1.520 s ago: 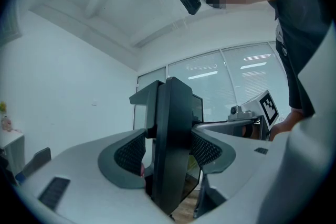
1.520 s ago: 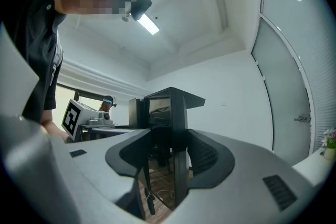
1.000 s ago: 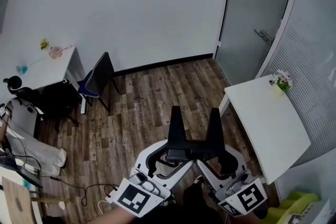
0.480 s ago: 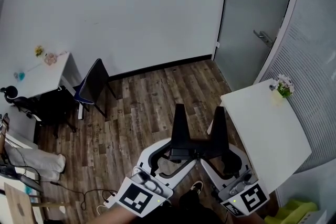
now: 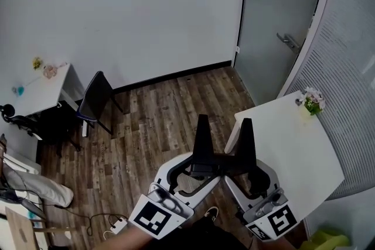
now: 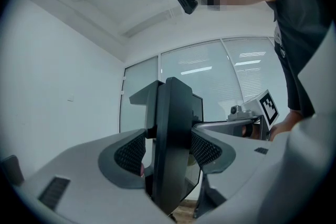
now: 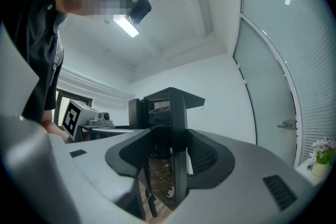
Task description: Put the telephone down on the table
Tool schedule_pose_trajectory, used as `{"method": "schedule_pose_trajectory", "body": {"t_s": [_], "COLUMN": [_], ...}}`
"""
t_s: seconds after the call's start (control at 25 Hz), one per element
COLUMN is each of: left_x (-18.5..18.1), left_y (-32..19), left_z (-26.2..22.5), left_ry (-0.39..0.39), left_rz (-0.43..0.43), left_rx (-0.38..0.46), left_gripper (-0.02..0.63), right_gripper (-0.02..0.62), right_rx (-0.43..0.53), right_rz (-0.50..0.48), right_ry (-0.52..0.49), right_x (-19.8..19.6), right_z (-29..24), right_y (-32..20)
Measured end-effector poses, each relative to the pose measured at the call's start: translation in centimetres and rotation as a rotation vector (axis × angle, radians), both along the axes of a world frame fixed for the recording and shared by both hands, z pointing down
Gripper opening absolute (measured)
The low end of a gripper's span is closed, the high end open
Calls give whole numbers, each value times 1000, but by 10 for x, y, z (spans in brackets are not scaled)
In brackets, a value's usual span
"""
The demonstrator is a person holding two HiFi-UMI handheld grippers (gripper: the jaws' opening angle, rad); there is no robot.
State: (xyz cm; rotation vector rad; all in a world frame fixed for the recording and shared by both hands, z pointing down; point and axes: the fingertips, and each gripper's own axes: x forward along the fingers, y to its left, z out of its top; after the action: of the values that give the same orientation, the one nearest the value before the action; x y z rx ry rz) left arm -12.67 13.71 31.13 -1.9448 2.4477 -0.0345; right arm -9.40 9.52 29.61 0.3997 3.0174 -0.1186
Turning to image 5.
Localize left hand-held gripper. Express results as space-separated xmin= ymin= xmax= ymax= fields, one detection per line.
xmin=127 ymin=153 xmax=221 ymax=241

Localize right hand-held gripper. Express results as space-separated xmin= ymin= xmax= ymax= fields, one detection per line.
xmin=223 ymin=160 xmax=299 ymax=242

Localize person's right forearm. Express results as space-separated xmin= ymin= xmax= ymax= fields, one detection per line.
xmin=273 ymin=238 xmax=297 ymax=250

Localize person's left forearm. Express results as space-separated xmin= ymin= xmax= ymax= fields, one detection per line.
xmin=96 ymin=224 xmax=154 ymax=250

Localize person's black shoe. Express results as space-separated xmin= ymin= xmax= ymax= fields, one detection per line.
xmin=203 ymin=206 xmax=220 ymax=222

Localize white square table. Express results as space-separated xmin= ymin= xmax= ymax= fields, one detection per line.
xmin=224 ymin=90 xmax=346 ymax=232

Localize person's black clothing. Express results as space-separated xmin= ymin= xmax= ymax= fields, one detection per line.
xmin=178 ymin=214 xmax=253 ymax=250

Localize white power strip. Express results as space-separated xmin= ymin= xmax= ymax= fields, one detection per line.
xmin=110 ymin=218 xmax=129 ymax=235

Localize green tablecloth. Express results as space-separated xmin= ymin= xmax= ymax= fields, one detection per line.
xmin=306 ymin=227 xmax=352 ymax=250

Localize potted pink flowers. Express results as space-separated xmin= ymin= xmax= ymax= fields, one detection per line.
xmin=299 ymin=85 xmax=326 ymax=124

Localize dark blue chair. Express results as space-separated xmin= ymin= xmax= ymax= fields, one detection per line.
xmin=76 ymin=70 xmax=124 ymax=136

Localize black office chair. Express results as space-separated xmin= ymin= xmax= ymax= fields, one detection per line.
xmin=0 ymin=103 xmax=83 ymax=153

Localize white window blinds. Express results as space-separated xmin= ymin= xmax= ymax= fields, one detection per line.
xmin=277 ymin=0 xmax=375 ymax=200

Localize white long desk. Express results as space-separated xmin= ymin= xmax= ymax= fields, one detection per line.
xmin=12 ymin=62 xmax=89 ymax=138

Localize wooden chair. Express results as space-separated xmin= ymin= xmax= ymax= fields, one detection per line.
xmin=4 ymin=206 xmax=71 ymax=250

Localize frosted glass door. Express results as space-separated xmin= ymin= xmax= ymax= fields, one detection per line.
xmin=232 ymin=0 xmax=326 ymax=107

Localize black floor cable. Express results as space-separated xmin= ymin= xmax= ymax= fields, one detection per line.
xmin=52 ymin=204 xmax=130 ymax=237

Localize metal door handle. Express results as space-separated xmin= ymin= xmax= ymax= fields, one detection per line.
xmin=275 ymin=32 xmax=301 ymax=53

